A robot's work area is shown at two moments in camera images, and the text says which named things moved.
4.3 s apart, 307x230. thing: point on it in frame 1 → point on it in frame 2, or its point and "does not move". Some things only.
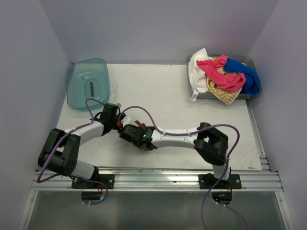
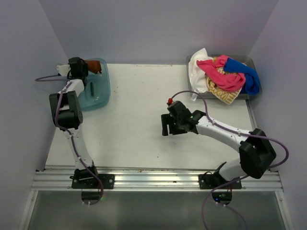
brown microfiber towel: x=142 y=125 → x=93 y=66
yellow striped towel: x=227 y=97 does not move
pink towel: x=226 y=81 does not move
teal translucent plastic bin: x=88 y=79 does not move
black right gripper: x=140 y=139 → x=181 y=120
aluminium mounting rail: x=158 y=181 does not move
